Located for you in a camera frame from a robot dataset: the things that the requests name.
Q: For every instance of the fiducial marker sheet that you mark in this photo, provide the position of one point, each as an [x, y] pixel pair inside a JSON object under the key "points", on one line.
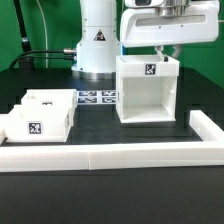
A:
{"points": [[96, 97]]}

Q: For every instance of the white fence wall frame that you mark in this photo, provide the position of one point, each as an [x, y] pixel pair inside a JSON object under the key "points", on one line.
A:
{"points": [[207, 151]]}

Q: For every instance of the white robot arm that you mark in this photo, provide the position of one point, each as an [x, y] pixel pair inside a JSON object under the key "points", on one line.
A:
{"points": [[100, 43]]}

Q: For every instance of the white drawer box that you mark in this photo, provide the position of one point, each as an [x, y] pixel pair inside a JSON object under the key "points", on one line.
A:
{"points": [[55, 97], [38, 124]]}

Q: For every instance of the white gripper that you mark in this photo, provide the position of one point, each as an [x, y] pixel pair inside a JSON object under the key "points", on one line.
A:
{"points": [[169, 22]]}

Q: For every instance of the white rear drawer box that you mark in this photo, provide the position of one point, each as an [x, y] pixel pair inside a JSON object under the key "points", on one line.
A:
{"points": [[55, 97]]}

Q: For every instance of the white drawer cabinet housing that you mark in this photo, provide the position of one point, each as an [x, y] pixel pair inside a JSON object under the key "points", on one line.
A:
{"points": [[146, 88]]}

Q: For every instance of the black pole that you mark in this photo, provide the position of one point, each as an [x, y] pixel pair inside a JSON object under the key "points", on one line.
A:
{"points": [[26, 46]]}

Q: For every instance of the white front drawer box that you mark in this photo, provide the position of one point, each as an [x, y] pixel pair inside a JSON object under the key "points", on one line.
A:
{"points": [[38, 124]]}

